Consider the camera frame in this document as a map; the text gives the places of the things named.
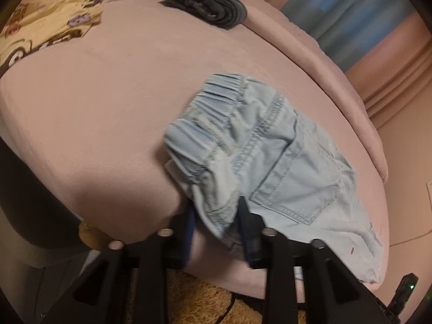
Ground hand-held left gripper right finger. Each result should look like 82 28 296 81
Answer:
236 196 396 324

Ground yellow printed blanket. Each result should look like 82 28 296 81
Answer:
0 0 103 75

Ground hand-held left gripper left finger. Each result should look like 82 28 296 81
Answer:
40 207 197 324

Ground pink bed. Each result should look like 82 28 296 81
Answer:
0 0 389 300

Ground blue curtain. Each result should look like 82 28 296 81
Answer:
279 0 416 72

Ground dark folded clothes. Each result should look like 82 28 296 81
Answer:
160 0 248 30

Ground pink curtain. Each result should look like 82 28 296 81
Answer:
343 13 432 129

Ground brown fluffy rug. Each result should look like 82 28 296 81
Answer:
79 222 306 324

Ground pink quilt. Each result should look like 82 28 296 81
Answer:
242 3 389 183

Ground black cable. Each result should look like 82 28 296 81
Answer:
214 292 238 324

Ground light blue denim pants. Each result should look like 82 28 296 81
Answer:
163 73 385 284

